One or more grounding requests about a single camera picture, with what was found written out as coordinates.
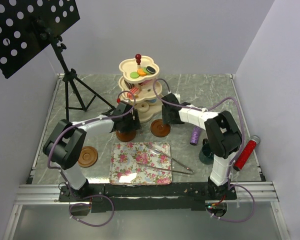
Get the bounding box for colourful macarons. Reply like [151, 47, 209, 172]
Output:
[146, 66, 156, 74]

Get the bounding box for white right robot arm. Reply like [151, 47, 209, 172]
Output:
[161, 93, 244, 200]

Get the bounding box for cream glazed donut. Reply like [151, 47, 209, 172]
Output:
[138, 102, 150, 113]

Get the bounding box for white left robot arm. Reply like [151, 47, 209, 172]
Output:
[42, 101, 141, 201]

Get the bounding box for purple glitter microphone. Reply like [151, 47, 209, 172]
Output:
[189, 126, 202, 146]

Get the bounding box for floral serving tray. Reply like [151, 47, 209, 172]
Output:
[109, 142, 173, 185]

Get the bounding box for red striped cake slice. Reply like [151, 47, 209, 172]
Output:
[127, 86, 141, 100]

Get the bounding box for metal serving tongs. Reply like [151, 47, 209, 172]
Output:
[137, 143, 194, 175]

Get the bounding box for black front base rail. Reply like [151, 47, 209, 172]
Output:
[58, 182, 216, 213]

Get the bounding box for pink cake slice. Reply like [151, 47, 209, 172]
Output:
[140, 79, 153, 86]

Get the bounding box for chocolate cake slice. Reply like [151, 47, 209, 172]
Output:
[125, 82, 133, 90]

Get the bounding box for cream three-tier cake stand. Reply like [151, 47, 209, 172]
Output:
[118, 53, 163, 123]

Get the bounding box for white cake slice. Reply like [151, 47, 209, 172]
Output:
[140, 86, 153, 93]

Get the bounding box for red glitter microphone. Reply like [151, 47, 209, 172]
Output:
[233, 135, 261, 172]

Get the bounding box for black perforated music stand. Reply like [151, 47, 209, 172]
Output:
[0, 0, 115, 112]

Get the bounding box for dark green mug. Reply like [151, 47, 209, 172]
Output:
[198, 138, 214, 165]

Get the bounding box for orange macaron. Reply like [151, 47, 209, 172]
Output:
[137, 68, 147, 77]

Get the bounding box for brown wooden saucer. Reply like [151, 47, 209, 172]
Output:
[150, 119, 171, 138]
[115, 130, 137, 142]
[78, 146, 98, 168]

